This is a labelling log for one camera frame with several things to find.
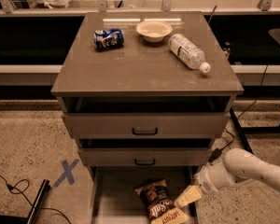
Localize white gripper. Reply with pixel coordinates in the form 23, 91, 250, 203
174, 162, 236, 208

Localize brown chip bag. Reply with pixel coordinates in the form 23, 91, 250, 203
135, 179, 189, 224

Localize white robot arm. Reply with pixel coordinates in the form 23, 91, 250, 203
174, 148, 280, 208

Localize grey bottom drawer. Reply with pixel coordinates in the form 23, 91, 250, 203
90, 166, 192, 224

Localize grey drawer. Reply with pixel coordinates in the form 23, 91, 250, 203
78, 139, 212, 166
90, 166, 192, 224
59, 96, 230, 139

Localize grey middle drawer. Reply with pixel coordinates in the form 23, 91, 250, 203
78, 139, 212, 166

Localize grey drawer cabinet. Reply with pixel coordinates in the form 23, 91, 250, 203
50, 11, 245, 173

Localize grey top drawer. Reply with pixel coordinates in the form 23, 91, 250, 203
59, 96, 230, 139

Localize black stand leg right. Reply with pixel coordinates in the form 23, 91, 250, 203
230, 108, 252, 153

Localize blue tape cross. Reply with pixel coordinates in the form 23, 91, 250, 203
53, 159, 79, 188

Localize clear plastic water bottle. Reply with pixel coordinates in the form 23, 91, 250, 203
169, 34, 211, 74

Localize black bar left floor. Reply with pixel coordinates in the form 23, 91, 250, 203
26, 179, 50, 224

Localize white bowl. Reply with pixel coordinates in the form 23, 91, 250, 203
136, 21, 172, 43

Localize blue soda can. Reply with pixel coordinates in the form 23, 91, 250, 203
92, 28, 124, 51

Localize black power adapter cable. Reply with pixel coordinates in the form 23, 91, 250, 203
207, 63, 270, 164

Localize black cable left floor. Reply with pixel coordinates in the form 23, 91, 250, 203
0, 167, 73, 224

